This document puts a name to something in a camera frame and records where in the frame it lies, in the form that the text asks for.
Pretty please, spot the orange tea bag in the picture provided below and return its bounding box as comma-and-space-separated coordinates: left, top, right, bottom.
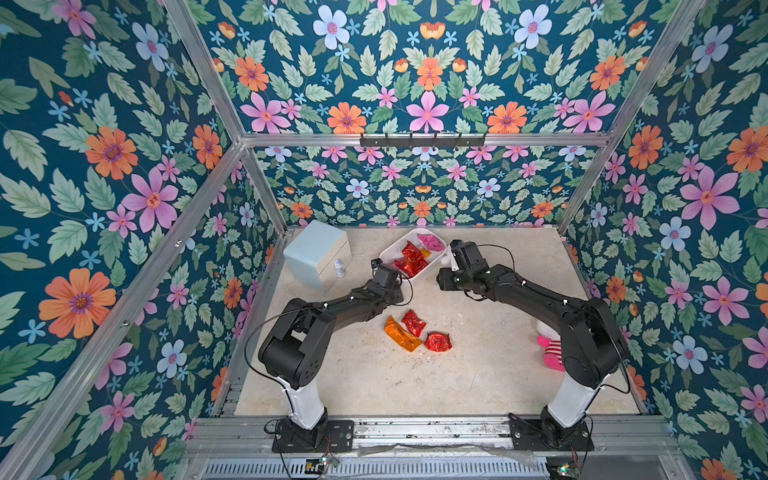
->
384, 317, 423, 352

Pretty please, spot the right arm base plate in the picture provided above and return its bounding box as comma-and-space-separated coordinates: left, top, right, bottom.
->
508, 413, 594, 452

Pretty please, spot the white plastic storage box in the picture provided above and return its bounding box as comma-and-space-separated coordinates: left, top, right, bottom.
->
379, 228, 448, 282

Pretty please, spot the black hook rail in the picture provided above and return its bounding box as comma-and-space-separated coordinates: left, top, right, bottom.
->
359, 133, 487, 150

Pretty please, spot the red tea bag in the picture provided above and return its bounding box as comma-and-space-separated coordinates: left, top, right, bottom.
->
424, 332, 452, 353
402, 241, 428, 270
402, 310, 426, 337
393, 257, 429, 278

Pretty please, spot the white ventilation grille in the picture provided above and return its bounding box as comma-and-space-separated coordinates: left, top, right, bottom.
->
202, 457, 549, 479

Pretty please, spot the light blue drawer cabinet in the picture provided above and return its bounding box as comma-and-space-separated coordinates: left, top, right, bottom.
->
284, 220, 352, 291

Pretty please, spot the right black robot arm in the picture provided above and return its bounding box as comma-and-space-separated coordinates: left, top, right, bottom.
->
437, 239, 629, 433

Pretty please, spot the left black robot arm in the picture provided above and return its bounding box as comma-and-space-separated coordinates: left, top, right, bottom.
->
257, 264, 404, 432

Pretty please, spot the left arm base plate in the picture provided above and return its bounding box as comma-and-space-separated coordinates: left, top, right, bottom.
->
271, 418, 355, 454

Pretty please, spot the pink tea bag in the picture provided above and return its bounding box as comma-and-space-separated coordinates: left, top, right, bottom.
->
417, 234, 446, 253

